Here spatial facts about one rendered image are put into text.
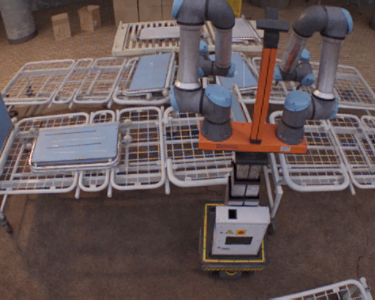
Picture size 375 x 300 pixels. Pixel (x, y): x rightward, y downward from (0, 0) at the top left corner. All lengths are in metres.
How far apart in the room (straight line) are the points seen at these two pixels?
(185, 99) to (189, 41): 0.26
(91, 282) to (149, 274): 0.44
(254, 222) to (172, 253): 0.86
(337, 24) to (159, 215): 1.96
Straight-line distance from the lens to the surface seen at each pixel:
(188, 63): 1.33
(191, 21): 1.27
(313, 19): 1.33
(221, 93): 1.38
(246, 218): 1.78
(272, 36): 1.19
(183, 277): 2.34
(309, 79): 1.62
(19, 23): 6.29
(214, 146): 1.48
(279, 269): 2.45
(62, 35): 5.96
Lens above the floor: 2.15
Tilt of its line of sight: 44 degrees down
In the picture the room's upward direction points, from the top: straight up
